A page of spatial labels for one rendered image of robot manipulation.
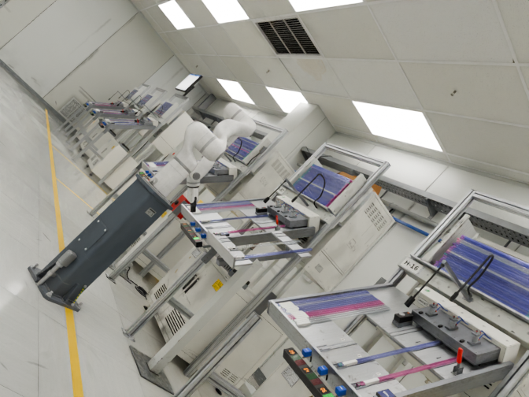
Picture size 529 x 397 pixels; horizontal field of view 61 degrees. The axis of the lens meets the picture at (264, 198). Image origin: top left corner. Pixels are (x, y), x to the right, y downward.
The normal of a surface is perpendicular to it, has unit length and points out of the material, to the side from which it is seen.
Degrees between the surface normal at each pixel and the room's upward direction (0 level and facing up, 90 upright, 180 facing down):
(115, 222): 90
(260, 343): 90
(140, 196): 90
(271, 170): 90
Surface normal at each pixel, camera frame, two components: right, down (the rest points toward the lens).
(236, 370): 0.43, 0.29
